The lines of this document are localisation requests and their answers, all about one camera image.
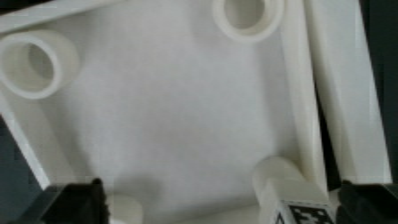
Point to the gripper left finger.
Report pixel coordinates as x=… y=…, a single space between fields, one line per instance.
x=70 y=204

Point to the white table leg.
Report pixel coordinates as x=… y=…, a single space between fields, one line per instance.
x=294 y=203

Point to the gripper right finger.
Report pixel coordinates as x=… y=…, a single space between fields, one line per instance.
x=368 y=204

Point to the white square table top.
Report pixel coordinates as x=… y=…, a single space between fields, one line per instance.
x=157 y=95

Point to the white U-shaped obstacle fence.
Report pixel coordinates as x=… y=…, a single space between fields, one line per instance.
x=345 y=84

